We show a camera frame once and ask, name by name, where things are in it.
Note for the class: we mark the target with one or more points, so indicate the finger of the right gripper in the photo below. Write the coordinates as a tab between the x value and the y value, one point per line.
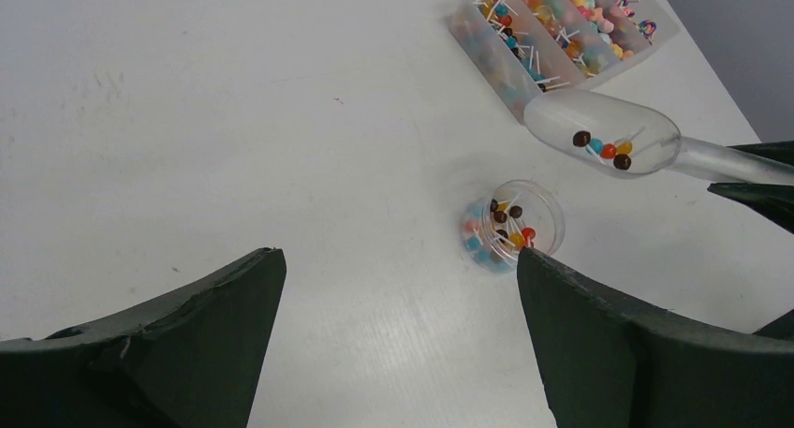
778	152
772	201

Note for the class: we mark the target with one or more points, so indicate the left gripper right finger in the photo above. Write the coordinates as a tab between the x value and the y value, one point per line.
607	359

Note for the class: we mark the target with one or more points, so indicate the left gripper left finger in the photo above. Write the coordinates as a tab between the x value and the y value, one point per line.
191	357

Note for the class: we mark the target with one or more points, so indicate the candies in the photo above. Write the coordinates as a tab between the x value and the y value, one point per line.
617	153
494	234

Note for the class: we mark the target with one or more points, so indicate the clear plastic round jar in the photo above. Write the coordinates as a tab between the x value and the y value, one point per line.
540	210

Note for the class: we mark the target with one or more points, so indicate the clear plastic scoop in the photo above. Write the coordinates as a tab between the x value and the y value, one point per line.
554	117

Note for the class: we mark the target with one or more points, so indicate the candies inside jar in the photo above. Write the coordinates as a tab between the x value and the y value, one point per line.
494	234

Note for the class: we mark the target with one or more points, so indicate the clear divided candy box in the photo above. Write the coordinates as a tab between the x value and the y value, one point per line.
526	48

